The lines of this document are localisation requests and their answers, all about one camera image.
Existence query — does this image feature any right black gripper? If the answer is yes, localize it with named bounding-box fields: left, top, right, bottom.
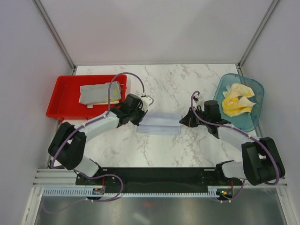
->
left=180, top=107, right=210, bottom=128

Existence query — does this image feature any light blue towel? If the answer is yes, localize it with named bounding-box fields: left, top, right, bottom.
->
left=137, top=112, right=181, bottom=135

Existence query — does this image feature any grey towel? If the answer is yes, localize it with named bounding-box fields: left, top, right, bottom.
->
left=79, top=82, right=121, bottom=105

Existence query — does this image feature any yellow green patterned towel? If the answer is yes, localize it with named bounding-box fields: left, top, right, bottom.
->
left=94, top=100, right=120, bottom=105

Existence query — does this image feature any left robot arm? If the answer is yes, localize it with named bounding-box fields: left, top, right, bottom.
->
left=48, top=94, right=154, bottom=185

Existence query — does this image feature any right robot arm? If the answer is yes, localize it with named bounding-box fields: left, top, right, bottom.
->
left=180, top=100, right=285, bottom=186

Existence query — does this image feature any yellow towel in basket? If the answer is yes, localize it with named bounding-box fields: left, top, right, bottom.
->
left=221, top=83, right=255, bottom=117

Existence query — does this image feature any teal plastic basket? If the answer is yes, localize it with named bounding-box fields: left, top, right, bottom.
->
left=214, top=73, right=264, bottom=133

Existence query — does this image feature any red plastic tray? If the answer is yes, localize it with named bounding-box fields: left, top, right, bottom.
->
left=46, top=75, right=114, bottom=120

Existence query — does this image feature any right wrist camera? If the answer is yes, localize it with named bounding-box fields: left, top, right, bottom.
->
left=193, top=94, right=205, bottom=111

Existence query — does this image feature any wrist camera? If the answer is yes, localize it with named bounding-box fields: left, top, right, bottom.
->
left=193, top=94, right=205, bottom=111
left=141, top=96, right=154, bottom=112

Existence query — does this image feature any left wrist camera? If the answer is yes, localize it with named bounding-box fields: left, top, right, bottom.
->
left=141, top=96, right=154, bottom=112

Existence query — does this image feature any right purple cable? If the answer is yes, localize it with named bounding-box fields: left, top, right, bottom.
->
left=191, top=90, right=281, bottom=204

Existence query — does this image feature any purple cable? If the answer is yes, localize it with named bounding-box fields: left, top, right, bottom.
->
left=191, top=90, right=281, bottom=204
left=43, top=72, right=147, bottom=214

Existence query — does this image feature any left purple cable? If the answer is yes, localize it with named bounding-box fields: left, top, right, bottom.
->
left=43, top=72, right=147, bottom=214

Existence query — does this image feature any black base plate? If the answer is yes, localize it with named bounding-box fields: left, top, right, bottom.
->
left=75, top=165, right=244, bottom=195

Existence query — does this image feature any right aluminium frame post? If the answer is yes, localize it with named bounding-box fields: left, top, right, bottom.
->
left=236, top=0, right=281, bottom=73

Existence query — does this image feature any aluminium frame post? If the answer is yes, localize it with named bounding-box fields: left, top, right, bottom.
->
left=236, top=0, right=281, bottom=73
left=32, top=0, right=77, bottom=74

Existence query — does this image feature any white slotted cable duct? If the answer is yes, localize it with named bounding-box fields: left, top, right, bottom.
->
left=43, top=186, right=230, bottom=198

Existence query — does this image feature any aluminium rail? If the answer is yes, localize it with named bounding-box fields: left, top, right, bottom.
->
left=33, top=169, right=77, bottom=187

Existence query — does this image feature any left aluminium frame post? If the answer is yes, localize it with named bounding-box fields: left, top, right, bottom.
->
left=32, top=0, right=77, bottom=74

